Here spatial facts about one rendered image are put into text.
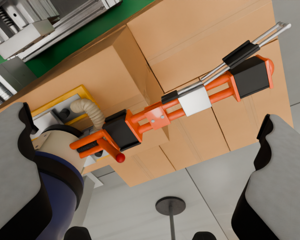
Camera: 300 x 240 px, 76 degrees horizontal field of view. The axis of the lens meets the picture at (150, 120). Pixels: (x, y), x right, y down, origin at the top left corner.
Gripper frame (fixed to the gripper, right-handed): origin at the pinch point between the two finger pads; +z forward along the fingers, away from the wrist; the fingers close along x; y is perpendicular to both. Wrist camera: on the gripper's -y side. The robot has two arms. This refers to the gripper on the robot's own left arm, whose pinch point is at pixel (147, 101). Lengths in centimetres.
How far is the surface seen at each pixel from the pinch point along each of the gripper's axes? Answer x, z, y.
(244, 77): 21.6, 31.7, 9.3
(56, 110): -30, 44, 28
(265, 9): 49, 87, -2
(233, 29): 37, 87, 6
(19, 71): -72, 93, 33
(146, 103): -1, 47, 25
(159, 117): 3.1, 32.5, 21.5
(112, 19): -28, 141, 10
